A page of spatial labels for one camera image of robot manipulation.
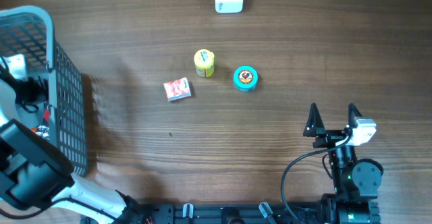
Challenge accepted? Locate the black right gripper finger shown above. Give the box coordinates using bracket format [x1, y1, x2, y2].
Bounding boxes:
[303, 103, 325, 137]
[348, 103, 362, 128]

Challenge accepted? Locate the black right camera cable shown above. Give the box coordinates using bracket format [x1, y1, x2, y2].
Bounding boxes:
[280, 134, 354, 215]

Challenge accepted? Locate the red snack box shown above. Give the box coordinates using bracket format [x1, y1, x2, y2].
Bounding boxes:
[163, 77, 192, 101]

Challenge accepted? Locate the yellow cylindrical container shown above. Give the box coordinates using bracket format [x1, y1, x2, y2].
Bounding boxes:
[194, 49, 215, 78]

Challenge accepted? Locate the grey plastic shopping basket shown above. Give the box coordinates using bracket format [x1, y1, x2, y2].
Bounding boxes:
[1, 5, 88, 176]

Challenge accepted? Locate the red silver foil packet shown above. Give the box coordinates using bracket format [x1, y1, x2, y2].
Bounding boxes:
[32, 125, 50, 141]

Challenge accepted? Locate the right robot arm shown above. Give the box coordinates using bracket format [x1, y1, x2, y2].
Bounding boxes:
[303, 103, 383, 224]

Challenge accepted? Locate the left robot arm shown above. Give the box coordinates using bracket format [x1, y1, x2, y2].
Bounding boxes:
[1, 67, 146, 223]

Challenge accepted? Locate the teal tin can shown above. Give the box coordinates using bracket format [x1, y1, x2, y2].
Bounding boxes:
[233, 65, 259, 92]

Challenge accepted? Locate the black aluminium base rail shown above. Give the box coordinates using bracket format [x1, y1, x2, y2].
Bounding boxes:
[134, 202, 382, 224]

